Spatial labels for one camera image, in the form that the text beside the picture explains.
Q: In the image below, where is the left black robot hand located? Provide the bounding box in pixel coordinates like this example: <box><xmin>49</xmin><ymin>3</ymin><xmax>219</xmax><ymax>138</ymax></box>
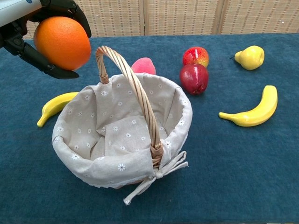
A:
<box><xmin>0</xmin><ymin>0</ymin><xmax>92</xmax><ymax>80</ymax></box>

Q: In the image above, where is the orange fruit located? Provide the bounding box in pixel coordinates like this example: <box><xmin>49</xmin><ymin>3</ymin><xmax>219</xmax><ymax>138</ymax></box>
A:
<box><xmin>33</xmin><ymin>16</ymin><xmax>92</xmax><ymax>71</ymax></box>

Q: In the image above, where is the wicker basket with floral liner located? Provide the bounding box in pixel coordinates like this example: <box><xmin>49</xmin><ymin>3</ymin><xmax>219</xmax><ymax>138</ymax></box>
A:
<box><xmin>51</xmin><ymin>45</ymin><xmax>193</xmax><ymax>206</ymax></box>

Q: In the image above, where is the yellow plastic banana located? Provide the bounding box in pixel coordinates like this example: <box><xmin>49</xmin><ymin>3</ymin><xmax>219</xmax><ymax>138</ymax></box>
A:
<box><xmin>218</xmin><ymin>85</ymin><xmax>278</xmax><ymax>127</ymax></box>
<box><xmin>36</xmin><ymin>91</ymin><xmax>79</xmax><ymax>128</ymax></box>

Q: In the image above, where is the pink peach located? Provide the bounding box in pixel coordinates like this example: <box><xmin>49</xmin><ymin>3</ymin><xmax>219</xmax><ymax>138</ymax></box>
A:
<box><xmin>131</xmin><ymin>57</ymin><xmax>157</xmax><ymax>76</ymax></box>

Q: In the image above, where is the bamboo folding screen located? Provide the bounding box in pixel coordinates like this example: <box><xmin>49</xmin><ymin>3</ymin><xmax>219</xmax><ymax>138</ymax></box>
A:
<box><xmin>22</xmin><ymin>0</ymin><xmax>299</xmax><ymax>40</ymax></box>

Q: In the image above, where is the red and yellow apple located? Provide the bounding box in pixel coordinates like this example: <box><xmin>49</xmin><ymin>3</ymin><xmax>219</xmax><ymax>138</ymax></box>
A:
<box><xmin>182</xmin><ymin>46</ymin><xmax>210</xmax><ymax>68</ymax></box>

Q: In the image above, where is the dark red apple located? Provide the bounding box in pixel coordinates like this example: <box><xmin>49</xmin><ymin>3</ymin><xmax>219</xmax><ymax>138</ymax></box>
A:
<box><xmin>179</xmin><ymin>63</ymin><xmax>210</xmax><ymax>96</ymax></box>

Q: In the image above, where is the yellow pear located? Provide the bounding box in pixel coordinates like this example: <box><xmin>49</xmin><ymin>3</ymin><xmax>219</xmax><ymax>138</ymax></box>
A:
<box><xmin>230</xmin><ymin>45</ymin><xmax>265</xmax><ymax>70</ymax></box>

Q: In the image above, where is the teal tablecloth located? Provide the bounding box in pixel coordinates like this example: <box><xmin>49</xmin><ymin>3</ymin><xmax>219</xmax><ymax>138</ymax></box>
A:
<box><xmin>0</xmin><ymin>33</ymin><xmax>299</xmax><ymax>224</ymax></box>

